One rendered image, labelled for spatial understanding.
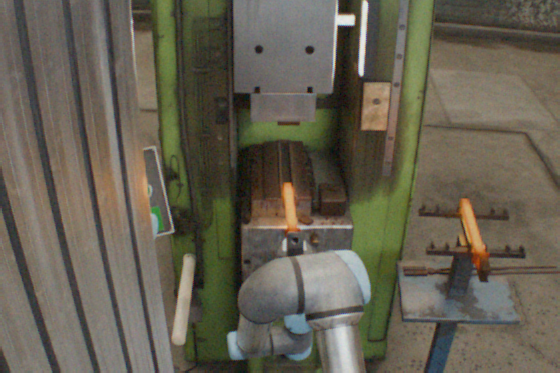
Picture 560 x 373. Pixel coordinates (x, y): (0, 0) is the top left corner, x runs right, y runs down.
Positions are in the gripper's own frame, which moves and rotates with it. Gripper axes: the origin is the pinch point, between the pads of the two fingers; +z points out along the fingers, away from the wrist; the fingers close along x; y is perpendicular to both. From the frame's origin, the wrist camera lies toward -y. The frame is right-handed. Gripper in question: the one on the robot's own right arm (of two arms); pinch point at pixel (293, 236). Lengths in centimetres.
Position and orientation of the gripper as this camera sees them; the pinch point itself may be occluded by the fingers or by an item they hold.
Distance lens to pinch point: 166.0
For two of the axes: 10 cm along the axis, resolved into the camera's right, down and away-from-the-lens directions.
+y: 0.0, 8.9, 4.5
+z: -0.3, -4.5, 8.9
